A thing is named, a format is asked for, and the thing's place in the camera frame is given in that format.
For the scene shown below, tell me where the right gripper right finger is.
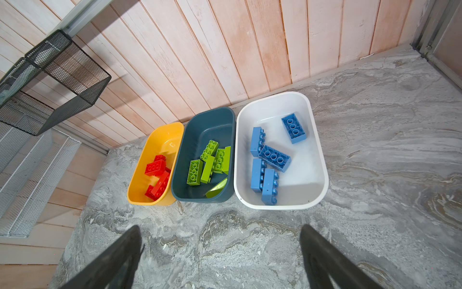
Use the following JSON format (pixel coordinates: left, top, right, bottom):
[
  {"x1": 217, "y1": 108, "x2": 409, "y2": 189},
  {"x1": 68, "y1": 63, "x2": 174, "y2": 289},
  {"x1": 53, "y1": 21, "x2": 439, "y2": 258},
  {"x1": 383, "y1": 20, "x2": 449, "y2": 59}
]
[{"x1": 300, "y1": 224, "x2": 381, "y2": 289}]

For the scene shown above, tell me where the green lego brick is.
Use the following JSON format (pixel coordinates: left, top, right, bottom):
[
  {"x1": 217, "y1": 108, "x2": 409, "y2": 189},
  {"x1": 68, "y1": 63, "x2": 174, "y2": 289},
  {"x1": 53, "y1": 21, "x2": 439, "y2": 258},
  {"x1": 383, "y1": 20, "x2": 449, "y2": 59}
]
[
  {"x1": 186, "y1": 159, "x2": 203, "y2": 186},
  {"x1": 212, "y1": 148, "x2": 225, "y2": 174},
  {"x1": 200, "y1": 140, "x2": 219, "y2": 161}
]

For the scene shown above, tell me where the black wire mesh basket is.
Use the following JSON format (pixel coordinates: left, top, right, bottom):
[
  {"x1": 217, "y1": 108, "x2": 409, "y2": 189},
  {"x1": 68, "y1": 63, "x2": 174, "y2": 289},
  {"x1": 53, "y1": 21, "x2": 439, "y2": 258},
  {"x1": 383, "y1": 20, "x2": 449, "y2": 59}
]
[{"x1": 1, "y1": 30, "x2": 111, "y2": 136}]

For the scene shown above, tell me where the white plastic bin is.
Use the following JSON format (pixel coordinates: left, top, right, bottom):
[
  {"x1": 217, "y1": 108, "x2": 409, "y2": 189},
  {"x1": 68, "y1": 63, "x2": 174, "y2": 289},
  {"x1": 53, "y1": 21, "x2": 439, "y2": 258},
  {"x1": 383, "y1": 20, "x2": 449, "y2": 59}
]
[{"x1": 233, "y1": 92, "x2": 329, "y2": 210}]

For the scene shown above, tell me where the green lego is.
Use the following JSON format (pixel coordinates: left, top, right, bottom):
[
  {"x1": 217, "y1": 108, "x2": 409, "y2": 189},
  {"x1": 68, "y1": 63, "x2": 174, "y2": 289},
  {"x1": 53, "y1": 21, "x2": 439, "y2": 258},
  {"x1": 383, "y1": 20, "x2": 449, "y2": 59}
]
[{"x1": 200, "y1": 155, "x2": 215, "y2": 184}]

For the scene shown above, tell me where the white wire mesh shelf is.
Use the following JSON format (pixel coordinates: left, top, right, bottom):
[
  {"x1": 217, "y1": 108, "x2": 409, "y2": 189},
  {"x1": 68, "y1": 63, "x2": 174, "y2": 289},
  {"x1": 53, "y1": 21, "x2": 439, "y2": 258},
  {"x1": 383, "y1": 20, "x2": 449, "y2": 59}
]
[{"x1": 1, "y1": 129, "x2": 81, "y2": 238}]

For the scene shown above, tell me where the green lego plate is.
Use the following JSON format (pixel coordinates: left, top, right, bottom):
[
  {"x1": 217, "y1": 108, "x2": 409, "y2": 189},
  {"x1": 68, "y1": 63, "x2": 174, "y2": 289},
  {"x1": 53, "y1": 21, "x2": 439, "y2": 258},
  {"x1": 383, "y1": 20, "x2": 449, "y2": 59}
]
[{"x1": 222, "y1": 146, "x2": 231, "y2": 175}]

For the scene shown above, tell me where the red lego brick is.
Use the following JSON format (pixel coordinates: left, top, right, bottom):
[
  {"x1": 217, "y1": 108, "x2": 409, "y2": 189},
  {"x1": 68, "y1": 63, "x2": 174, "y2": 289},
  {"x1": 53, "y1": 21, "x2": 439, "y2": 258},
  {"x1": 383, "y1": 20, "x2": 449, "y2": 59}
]
[
  {"x1": 145, "y1": 172, "x2": 170, "y2": 201},
  {"x1": 144, "y1": 154, "x2": 171, "y2": 177}
]

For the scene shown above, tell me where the yellow plastic bin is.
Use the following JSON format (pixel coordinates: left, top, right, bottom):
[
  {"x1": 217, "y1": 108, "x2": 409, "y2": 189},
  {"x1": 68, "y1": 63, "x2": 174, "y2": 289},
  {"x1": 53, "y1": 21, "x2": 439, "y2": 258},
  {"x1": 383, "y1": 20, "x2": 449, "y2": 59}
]
[{"x1": 127, "y1": 122, "x2": 184, "y2": 206}]

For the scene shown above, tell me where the teal plastic bin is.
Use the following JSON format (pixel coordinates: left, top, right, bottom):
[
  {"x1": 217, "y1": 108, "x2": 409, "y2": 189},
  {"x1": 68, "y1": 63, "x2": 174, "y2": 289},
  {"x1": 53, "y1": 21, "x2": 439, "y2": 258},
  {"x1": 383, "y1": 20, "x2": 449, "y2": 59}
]
[{"x1": 171, "y1": 107, "x2": 236, "y2": 203}]

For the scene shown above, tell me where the blue lego brick small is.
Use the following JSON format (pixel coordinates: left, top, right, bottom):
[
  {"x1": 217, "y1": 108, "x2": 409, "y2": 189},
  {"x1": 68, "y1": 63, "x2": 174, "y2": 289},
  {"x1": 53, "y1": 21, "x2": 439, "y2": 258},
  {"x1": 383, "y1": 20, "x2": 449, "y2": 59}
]
[{"x1": 282, "y1": 113, "x2": 307, "y2": 144}]

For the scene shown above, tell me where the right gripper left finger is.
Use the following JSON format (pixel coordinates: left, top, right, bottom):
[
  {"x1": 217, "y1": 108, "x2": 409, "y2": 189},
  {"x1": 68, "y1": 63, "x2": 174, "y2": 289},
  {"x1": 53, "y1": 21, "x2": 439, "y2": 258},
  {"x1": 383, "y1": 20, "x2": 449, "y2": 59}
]
[{"x1": 62, "y1": 225, "x2": 144, "y2": 289}]

